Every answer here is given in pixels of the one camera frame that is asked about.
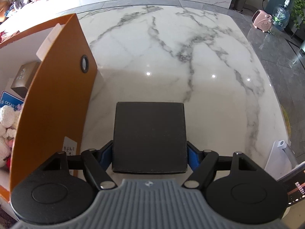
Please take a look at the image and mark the leafy climbing plant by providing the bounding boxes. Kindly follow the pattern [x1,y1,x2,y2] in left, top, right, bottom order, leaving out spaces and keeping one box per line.
[291,0,304,29]

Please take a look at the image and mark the smartphone on stand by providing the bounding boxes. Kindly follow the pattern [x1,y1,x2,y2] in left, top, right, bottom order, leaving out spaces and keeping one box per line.
[277,162,305,207]

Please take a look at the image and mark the white crochet bunny doll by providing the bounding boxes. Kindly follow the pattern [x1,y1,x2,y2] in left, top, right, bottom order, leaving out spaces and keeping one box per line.
[1,105,21,168]

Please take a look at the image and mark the gold brown gift box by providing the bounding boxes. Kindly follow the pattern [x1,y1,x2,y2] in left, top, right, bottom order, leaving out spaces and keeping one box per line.
[11,61,40,98]

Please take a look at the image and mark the blue water jug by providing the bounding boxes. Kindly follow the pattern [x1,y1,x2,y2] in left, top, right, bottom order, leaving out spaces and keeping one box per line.
[272,0,290,31]

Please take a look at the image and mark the pink space heater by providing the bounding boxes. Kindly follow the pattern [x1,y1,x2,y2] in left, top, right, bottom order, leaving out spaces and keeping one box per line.
[252,10,272,33]

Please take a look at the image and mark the black square box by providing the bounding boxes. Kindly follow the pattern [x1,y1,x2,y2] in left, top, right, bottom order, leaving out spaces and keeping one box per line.
[112,102,188,175]

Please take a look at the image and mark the pink lotion tube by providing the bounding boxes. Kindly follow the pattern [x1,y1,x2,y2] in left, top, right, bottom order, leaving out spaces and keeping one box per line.
[36,23,64,61]

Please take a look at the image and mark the orange cardboard storage box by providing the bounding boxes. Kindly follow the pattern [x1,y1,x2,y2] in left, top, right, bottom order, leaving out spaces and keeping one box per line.
[1,14,97,203]

